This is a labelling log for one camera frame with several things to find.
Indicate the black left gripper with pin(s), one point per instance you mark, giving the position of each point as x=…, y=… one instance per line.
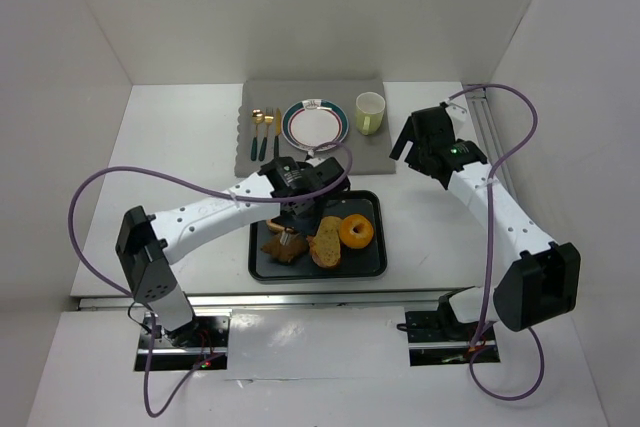
x=293, y=217

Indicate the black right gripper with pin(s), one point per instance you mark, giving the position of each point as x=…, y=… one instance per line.
x=417, y=142

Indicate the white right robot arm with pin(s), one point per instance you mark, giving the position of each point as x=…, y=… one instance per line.
x=534, y=278

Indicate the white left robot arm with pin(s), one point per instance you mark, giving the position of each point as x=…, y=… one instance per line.
x=148, y=245

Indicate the dark brown bread piece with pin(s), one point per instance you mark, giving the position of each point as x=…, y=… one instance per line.
x=294, y=247

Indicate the large seeded bread slice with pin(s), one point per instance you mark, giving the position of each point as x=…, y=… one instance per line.
x=325, y=245

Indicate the pale green mug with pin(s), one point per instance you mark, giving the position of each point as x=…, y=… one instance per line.
x=370, y=111

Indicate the glazed round bun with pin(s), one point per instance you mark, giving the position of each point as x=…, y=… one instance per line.
x=274, y=227

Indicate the white plate with coloured rim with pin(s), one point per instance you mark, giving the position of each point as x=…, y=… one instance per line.
x=312, y=122

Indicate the orange bagel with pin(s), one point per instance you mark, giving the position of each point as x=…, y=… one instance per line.
x=356, y=231

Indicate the black rectangular tray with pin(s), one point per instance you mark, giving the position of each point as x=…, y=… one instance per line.
x=369, y=262

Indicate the gold knife green handle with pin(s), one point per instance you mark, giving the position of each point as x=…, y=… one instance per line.
x=278, y=126

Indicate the gold spoon green handle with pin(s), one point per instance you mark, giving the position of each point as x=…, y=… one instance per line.
x=257, y=117

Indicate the gold fork green handle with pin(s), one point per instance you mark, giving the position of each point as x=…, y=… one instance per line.
x=268, y=119

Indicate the aluminium rail at right wall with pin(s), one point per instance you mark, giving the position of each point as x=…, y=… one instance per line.
x=484, y=125

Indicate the aluminium rail at front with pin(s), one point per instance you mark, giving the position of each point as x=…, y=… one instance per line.
x=338, y=298

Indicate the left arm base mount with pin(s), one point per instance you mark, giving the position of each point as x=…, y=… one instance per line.
x=204, y=347

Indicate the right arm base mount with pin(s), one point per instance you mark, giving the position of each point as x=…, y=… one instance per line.
x=435, y=337

